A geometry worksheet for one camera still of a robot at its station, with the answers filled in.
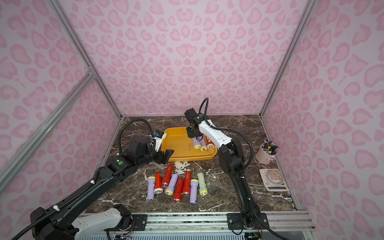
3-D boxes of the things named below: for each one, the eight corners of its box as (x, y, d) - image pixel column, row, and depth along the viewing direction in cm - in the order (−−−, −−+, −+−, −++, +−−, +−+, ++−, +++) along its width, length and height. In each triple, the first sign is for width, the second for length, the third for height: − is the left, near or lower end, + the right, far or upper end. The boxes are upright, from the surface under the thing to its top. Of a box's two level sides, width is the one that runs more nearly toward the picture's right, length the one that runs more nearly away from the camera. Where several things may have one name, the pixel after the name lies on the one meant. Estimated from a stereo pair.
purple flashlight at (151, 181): (147, 200, 82) (145, 199, 79) (148, 178, 90) (147, 176, 87) (154, 199, 82) (153, 198, 80) (155, 178, 90) (154, 175, 88)
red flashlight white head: (155, 194, 84) (154, 192, 81) (156, 174, 91) (155, 172, 88) (162, 193, 84) (161, 191, 81) (162, 173, 92) (161, 171, 89)
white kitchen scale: (265, 191, 84) (267, 189, 82) (259, 171, 92) (261, 168, 89) (285, 191, 84) (288, 189, 82) (278, 171, 92) (280, 168, 89)
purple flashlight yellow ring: (166, 194, 84) (164, 192, 81) (173, 174, 92) (172, 171, 89) (172, 196, 84) (171, 194, 81) (179, 175, 91) (178, 172, 88)
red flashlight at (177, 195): (173, 200, 82) (172, 198, 79) (178, 179, 89) (177, 176, 87) (180, 201, 82) (179, 199, 79) (184, 180, 89) (184, 177, 86)
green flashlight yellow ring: (200, 196, 83) (200, 194, 80) (196, 175, 91) (196, 173, 88) (208, 194, 84) (208, 192, 81) (203, 174, 91) (203, 171, 88)
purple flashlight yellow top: (190, 203, 81) (189, 202, 78) (190, 181, 89) (190, 179, 86) (198, 203, 81) (198, 202, 78) (198, 181, 89) (198, 179, 86)
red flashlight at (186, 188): (183, 194, 84) (183, 192, 81) (184, 173, 92) (184, 171, 89) (190, 194, 84) (190, 192, 81) (191, 173, 92) (190, 171, 89)
